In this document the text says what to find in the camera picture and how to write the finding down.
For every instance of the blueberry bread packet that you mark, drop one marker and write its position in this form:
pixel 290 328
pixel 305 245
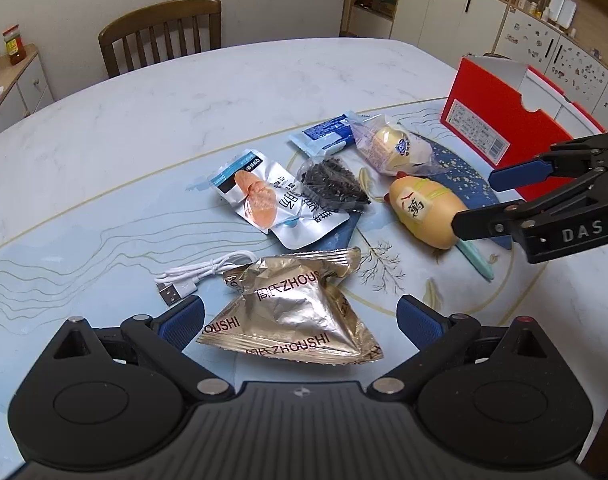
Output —
pixel 389 147

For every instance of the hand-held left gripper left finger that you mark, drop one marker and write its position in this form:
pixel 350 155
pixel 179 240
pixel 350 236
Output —
pixel 184 322

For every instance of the red cardboard box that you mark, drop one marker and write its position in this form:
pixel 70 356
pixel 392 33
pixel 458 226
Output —
pixel 484 110

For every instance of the blue and white snack packet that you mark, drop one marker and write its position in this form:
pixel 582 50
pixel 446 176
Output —
pixel 324 132

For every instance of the yellow toy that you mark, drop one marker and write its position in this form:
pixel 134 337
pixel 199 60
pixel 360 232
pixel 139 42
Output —
pixel 424 210

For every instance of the tall white cabinet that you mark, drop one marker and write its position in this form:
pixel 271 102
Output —
pixel 434 5

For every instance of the white cabinet with stickers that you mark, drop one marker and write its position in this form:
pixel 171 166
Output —
pixel 559 50

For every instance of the wooden chair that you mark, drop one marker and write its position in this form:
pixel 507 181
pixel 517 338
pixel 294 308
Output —
pixel 134 25

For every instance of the gold foil snack packet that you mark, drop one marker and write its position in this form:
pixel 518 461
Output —
pixel 294 320

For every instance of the black snack packet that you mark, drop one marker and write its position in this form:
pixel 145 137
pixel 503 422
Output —
pixel 329 185

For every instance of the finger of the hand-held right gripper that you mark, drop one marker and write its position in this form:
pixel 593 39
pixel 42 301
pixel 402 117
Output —
pixel 519 175
pixel 484 222

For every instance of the teal pen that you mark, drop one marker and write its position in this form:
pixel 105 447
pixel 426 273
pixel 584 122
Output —
pixel 476 260

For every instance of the jar with red lid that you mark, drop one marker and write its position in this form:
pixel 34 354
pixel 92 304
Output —
pixel 14 45

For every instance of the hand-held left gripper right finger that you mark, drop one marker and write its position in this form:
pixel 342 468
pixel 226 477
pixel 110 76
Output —
pixel 418 321

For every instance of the silver snack packet orange picture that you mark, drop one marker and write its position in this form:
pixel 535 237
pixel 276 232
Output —
pixel 254 195

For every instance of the low white sideboard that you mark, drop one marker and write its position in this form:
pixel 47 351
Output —
pixel 24 90

